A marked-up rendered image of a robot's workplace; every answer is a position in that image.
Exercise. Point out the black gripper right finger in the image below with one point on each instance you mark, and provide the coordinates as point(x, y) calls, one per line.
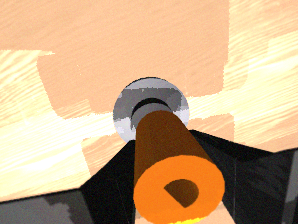
point(261, 187)

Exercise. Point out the orange knob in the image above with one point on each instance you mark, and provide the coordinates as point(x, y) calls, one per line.
point(175, 181)

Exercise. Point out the grey round pedestal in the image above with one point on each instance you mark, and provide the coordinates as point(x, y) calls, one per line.
point(142, 97)

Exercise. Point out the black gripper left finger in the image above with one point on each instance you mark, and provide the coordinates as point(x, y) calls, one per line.
point(105, 198)

